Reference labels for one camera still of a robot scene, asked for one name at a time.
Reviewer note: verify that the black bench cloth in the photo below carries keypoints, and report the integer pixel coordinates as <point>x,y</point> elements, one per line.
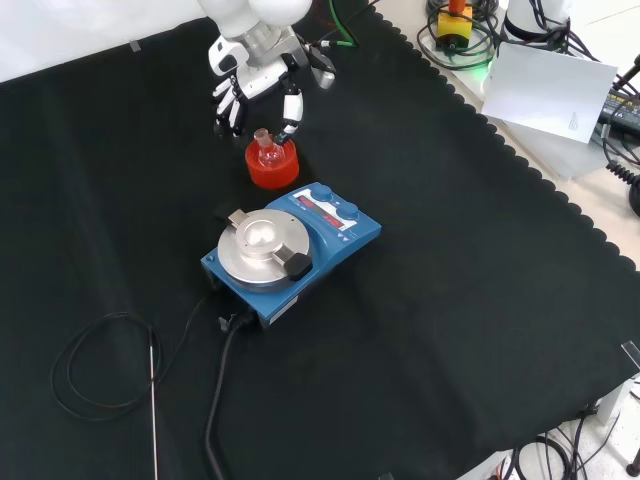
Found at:
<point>400,300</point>

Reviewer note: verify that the black power adapter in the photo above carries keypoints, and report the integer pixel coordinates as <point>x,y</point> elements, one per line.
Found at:
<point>622,112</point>

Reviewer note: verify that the clear tape strip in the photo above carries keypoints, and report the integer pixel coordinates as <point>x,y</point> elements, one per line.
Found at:
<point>631,352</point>

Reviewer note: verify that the pale board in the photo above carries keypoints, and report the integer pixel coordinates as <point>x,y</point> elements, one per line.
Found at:
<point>550,90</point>

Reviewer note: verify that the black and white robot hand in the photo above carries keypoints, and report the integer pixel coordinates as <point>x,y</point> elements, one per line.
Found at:
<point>260,80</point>

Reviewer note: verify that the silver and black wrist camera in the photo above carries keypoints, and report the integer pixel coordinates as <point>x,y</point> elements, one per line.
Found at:
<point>324,75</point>

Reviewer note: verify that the clear glass round-bottom flask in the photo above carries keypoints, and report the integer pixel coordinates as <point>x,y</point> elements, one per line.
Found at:
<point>271,156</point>

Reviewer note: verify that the blue base heater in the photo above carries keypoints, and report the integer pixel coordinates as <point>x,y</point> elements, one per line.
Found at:
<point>345,240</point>

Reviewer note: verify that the grey tape strip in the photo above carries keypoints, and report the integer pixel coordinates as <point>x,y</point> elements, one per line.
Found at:
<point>135,46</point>

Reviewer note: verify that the yellow stop button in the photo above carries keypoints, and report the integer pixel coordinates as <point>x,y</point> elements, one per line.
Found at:
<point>454,27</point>

